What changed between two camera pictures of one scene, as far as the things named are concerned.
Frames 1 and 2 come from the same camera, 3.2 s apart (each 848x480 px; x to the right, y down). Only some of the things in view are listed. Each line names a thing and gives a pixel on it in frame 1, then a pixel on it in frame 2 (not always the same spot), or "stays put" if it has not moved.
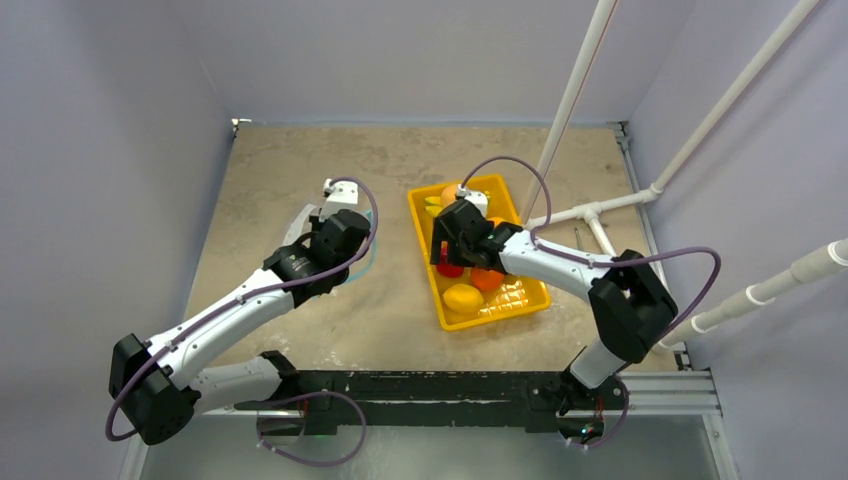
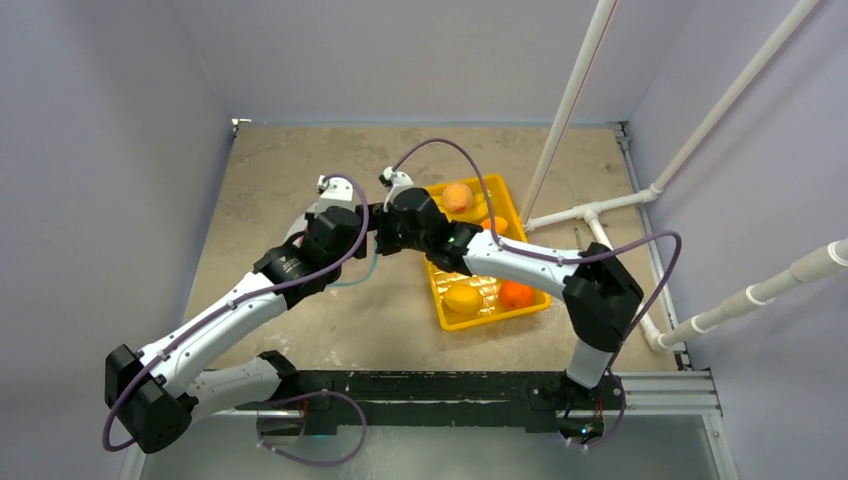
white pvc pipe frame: (831, 255) stays put
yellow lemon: (463, 299) stays put
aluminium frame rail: (678, 391) stays put
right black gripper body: (454, 244) → (383, 230)
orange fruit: (487, 280) → (514, 295)
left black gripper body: (316, 225) stays put
